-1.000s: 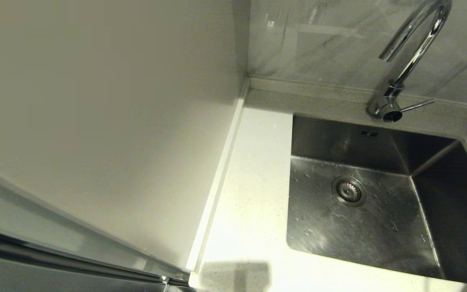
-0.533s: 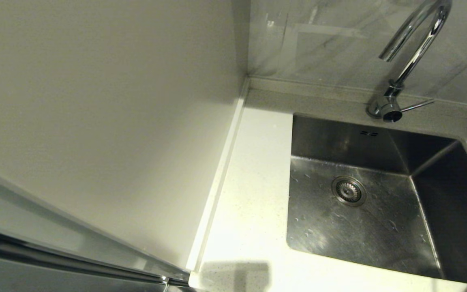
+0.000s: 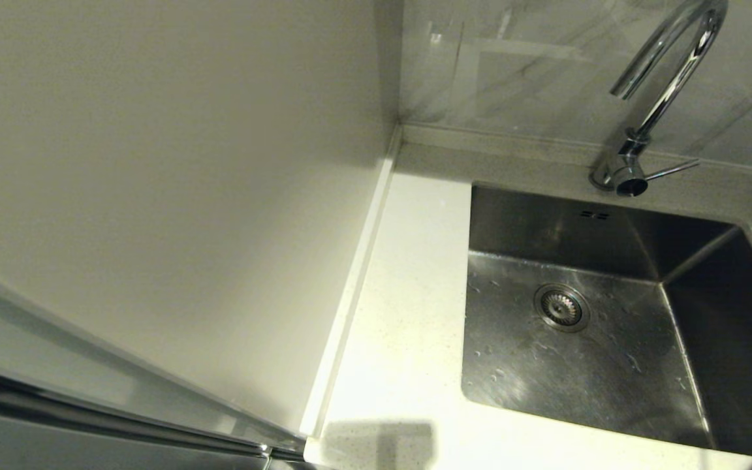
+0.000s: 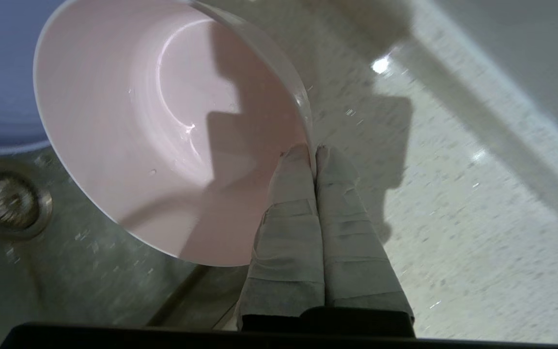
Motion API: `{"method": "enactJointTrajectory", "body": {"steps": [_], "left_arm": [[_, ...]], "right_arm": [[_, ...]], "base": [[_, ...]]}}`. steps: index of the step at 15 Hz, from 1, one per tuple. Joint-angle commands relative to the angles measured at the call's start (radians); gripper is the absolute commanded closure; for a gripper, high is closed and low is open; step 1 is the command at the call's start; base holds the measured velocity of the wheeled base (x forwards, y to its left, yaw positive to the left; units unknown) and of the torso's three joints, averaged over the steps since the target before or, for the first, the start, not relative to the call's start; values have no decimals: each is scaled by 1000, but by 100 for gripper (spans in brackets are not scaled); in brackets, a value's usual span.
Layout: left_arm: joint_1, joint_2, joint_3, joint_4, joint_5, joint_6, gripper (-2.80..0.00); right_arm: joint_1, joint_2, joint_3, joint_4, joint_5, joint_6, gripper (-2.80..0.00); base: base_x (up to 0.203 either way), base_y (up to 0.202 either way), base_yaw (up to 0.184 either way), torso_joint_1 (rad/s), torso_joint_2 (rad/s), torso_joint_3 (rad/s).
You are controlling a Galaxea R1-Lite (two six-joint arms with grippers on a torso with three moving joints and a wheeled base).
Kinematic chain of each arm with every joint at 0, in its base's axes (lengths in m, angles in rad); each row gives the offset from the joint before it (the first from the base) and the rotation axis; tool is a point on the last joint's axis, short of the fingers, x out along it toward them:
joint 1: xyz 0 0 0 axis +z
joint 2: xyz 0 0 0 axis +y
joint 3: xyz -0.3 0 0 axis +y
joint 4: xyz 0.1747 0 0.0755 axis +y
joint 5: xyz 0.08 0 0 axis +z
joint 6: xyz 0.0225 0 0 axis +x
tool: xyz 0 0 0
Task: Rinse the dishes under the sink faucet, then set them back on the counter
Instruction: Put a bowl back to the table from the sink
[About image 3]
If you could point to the stone backsplash upstand strip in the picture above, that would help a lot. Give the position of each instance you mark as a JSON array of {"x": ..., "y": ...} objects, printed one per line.
[{"x": 513, "y": 142}]

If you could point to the tall beige cabinet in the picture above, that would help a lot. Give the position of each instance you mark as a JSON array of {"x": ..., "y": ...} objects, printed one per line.
[{"x": 154, "y": 196}]

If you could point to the chrome gooseneck faucet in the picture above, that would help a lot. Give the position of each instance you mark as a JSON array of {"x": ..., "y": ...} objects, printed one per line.
[{"x": 666, "y": 96}]

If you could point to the stainless steel sink basin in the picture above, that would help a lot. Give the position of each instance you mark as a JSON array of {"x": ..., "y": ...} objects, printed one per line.
[{"x": 578, "y": 365}]

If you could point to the round metal drain strainer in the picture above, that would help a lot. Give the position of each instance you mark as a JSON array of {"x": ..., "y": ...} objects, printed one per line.
[{"x": 561, "y": 307}]

